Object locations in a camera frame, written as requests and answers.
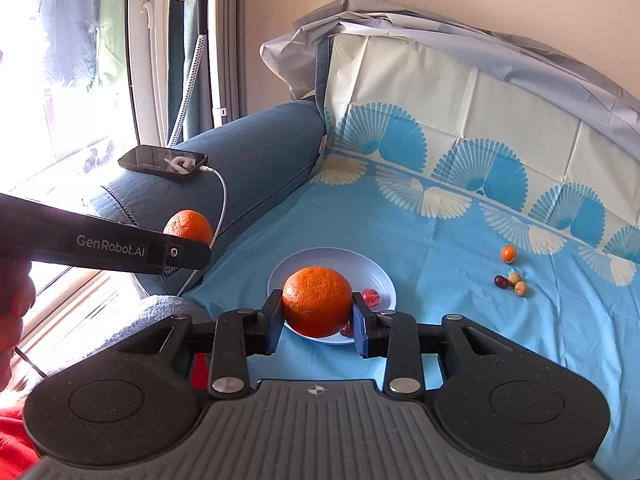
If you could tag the small pale clip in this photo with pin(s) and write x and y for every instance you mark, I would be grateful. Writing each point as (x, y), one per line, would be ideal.
(323, 143)

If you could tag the person's red clothing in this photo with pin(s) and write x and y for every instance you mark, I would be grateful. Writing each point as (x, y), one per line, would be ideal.
(12, 440)

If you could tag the person's left hand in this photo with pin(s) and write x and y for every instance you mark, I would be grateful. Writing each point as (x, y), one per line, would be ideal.
(15, 310)

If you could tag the red lychee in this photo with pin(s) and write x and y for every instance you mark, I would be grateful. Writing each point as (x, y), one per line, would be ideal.
(346, 329)

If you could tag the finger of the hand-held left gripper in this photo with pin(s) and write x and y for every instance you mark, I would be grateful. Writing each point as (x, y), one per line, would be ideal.
(182, 256)

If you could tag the small orange candy ball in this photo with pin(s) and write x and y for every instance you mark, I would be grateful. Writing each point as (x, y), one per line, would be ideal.
(508, 253)

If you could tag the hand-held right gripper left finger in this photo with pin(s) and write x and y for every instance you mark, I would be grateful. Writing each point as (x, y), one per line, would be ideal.
(274, 325)

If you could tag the light blue plate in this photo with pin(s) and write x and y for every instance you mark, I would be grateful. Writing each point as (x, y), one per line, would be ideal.
(325, 260)

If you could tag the blue sofa armrest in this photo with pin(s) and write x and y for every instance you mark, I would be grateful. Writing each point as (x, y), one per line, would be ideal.
(270, 160)

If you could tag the grey cover sheet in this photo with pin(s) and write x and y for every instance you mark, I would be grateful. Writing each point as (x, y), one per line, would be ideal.
(450, 30)

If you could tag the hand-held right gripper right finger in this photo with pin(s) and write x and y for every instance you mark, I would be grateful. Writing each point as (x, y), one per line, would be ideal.
(361, 327)

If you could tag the blue printed blanket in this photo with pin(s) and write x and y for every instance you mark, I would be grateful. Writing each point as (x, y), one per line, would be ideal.
(450, 220)

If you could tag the red candy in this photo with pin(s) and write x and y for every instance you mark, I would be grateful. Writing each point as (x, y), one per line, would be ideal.
(372, 299)

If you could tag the white steamer stand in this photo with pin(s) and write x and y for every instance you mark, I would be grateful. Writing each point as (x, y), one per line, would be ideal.
(217, 60)

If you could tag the hanging blue laundry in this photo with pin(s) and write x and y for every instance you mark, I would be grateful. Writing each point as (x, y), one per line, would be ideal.
(70, 20)

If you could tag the small orange tangerine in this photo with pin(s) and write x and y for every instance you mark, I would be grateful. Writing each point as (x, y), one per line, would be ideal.
(187, 225)
(317, 300)

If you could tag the fluffy grey-blue cushion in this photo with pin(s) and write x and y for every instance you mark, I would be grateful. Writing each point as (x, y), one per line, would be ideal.
(160, 307)

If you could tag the black smartphone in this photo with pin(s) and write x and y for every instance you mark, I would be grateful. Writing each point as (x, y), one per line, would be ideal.
(160, 160)

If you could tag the teal curtain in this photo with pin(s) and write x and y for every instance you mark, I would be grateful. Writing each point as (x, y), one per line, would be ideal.
(176, 50)

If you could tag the dark red candy ball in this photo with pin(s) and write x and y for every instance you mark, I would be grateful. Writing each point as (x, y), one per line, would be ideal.
(500, 280)

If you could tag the white window frame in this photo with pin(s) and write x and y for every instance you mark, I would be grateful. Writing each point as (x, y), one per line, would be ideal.
(145, 60)

